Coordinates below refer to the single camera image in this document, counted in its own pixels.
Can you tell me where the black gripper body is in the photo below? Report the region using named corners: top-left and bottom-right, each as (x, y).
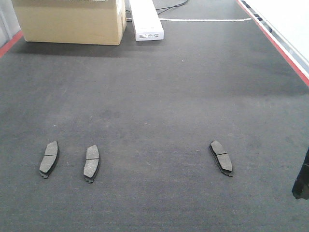
top-left (292, 151), bottom-right (309, 200)

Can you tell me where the brake pad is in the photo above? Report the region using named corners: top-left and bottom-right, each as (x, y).
top-left (209, 140), bottom-right (233, 177)
top-left (83, 145), bottom-right (100, 183)
top-left (39, 141), bottom-right (59, 178)

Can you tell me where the white long box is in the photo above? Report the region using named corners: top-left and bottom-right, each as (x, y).
top-left (129, 0), bottom-right (164, 41)

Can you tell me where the cardboard box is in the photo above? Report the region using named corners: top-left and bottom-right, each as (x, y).
top-left (12, 0), bottom-right (126, 45)

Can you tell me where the black floor cable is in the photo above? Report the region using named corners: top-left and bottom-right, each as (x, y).
top-left (155, 0), bottom-right (189, 12)

